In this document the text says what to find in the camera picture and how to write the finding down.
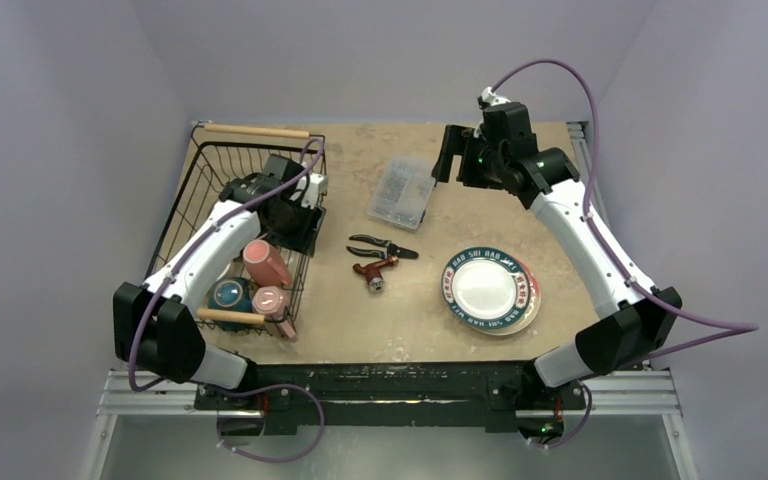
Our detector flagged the black handled pliers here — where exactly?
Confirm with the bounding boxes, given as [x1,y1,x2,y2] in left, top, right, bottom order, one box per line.
[346,234,419,260]

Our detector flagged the green rimmed plate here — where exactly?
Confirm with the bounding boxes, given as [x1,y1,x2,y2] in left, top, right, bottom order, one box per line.
[441,247,530,334]

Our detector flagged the pink ceramic mug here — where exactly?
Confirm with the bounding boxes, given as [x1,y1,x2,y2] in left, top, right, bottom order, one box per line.
[242,239,293,288]

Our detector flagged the clear plastic screw box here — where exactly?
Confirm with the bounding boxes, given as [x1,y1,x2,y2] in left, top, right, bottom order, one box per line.
[367,155,436,231]

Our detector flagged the blue ceramic cup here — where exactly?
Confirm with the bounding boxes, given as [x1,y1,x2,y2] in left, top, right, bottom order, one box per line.
[207,277,253,313]

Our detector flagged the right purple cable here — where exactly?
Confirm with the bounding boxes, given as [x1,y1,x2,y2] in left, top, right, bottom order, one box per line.
[489,58,760,452]

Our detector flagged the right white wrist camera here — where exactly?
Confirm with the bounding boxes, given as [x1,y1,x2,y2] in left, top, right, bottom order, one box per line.
[473,86,511,138]

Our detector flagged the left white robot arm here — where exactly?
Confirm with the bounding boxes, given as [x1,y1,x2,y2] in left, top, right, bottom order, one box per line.
[113,150,324,409]

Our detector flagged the pink faceted ceramic cup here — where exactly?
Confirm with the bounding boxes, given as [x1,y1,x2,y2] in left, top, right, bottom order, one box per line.
[252,286,290,323]

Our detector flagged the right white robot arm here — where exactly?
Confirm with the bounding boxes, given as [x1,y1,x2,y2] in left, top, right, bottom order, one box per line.
[433,102,682,407]

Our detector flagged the purple cable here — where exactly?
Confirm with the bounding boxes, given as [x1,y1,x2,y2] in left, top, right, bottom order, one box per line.
[126,137,327,464]
[489,58,760,452]

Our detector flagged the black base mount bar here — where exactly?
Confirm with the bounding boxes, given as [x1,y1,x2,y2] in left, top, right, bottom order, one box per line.
[194,361,592,442]

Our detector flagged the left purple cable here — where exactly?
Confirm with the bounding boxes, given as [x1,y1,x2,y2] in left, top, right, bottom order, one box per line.
[126,137,327,464]

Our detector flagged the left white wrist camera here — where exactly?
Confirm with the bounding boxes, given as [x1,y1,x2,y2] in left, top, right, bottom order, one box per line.
[290,173,328,209]

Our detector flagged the red brown faucet tap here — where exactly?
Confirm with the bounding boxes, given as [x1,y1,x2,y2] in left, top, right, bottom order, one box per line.
[352,256,399,293]

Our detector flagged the black wire dish rack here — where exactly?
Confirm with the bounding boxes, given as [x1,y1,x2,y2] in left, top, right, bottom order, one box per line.
[148,140,327,342]

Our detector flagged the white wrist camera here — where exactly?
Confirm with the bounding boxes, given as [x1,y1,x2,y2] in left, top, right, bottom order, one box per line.
[473,86,511,138]
[290,173,328,209]

